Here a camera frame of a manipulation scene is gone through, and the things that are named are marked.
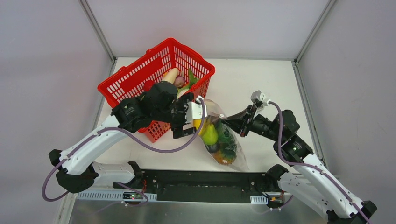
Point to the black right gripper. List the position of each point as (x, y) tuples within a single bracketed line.
[(245, 122)]

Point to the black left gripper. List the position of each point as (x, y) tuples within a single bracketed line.
[(180, 115)]

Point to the green leafy bok choy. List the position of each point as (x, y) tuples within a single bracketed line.
[(226, 137)]

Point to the clear zip top bag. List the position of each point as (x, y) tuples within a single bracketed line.
[(214, 116)]

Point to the green pear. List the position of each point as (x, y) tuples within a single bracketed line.
[(209, 135)]

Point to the toy pineapple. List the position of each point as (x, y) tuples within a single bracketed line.
[(225, 156)]

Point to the dark purple round fruit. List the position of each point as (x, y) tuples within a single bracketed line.
[(213, 148)]

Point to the red plastic shopping basket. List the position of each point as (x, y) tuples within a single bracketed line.
[(128, 81)]

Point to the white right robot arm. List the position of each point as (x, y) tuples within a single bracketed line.
[(326, 195)]

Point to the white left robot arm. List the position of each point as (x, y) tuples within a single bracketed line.
[(77, 169)]

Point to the purple onion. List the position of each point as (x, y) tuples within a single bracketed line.
[(179, 81)]

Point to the green leaf sprig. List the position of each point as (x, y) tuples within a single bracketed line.
[(192, 78)]

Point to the large white radish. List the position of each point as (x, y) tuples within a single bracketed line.
[(171, 75)]

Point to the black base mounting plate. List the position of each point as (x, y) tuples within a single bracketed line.
[(206, 186)]

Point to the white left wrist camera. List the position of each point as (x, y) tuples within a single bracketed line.
[(195, 111)]

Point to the aluminium frame rail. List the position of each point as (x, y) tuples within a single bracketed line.
[(89, 178)]

